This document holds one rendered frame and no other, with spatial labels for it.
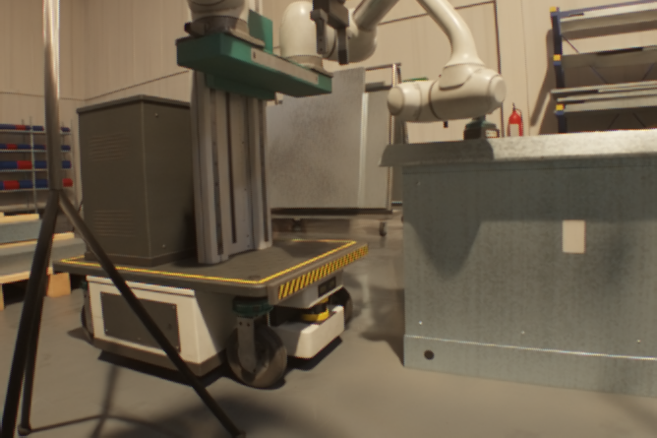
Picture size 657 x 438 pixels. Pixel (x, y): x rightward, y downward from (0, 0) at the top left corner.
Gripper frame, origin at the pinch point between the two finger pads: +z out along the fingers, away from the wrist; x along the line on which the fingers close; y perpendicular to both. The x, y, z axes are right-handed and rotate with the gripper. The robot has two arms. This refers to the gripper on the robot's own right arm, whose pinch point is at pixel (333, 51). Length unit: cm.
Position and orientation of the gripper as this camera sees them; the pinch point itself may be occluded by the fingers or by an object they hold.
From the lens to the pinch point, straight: 117.5
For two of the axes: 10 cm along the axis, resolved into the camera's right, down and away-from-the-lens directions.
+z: 0.4, 10.0, 0.5
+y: -9.0, 0.2, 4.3
